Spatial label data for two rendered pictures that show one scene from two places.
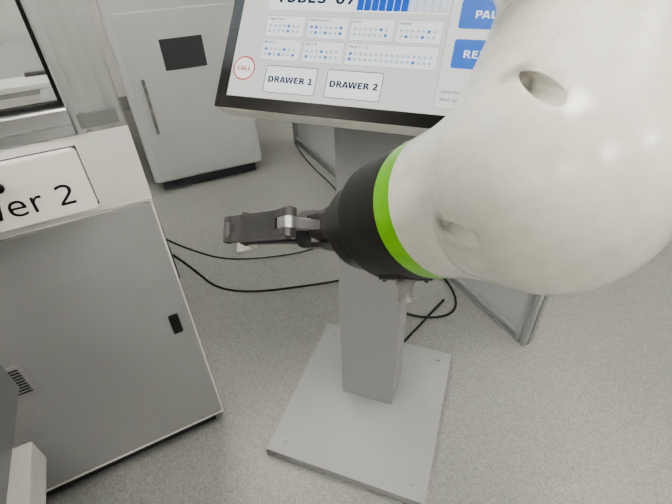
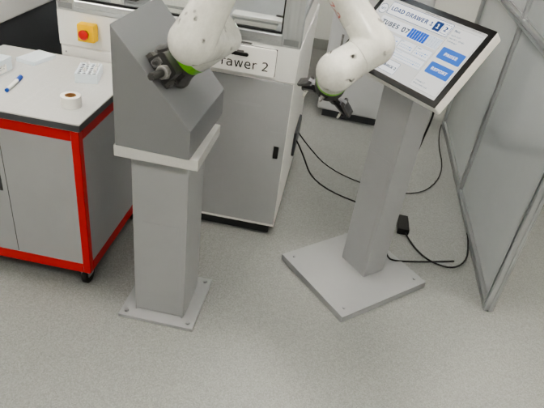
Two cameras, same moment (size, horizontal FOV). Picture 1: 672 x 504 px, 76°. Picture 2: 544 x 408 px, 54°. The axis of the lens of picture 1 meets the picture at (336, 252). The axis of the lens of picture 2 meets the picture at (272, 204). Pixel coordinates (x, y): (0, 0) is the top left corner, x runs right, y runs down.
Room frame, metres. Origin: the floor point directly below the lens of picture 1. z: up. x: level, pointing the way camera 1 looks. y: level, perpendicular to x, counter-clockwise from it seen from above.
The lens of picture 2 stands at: (-1.11, -0.76, 1.61)
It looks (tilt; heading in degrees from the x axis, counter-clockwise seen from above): 34 degrees down; 32
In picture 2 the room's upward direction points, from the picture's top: 8 degrees clockwise
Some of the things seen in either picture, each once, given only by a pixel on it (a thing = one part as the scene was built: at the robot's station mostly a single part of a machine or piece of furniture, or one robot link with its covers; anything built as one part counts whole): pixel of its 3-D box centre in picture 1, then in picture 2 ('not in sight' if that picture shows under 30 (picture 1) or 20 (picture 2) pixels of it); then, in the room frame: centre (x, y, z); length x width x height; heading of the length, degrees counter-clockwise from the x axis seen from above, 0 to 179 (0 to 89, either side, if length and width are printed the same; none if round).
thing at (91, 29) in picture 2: not in sight; (87, 32); (0.30, 1.12, 0.88); 0.07 x 0.05 x 0.07; 117
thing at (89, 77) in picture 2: not in sight; (88, 73); (0.17, 0.96, 0.78); 0.12 x 0.08 x 0.04; 42
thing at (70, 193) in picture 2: not in sight; (47, 165); (0.01, 1.06, 0.38); 0.62 x 0.58 x 0.76; 117
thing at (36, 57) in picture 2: not in sight; (36, 57); (0.13, 1.24, 0.77); 0.13 x 0.09 x 0.02; 13
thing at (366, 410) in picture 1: (370, 283); (376, 180); (0.77, -0.08, 0.51); 0.50 x 0.45 x 1.02; 159
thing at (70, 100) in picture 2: not in sight; (70, 100); (-0.04, 0.79, 0.78); 0.07 x 0.07 x 0.04
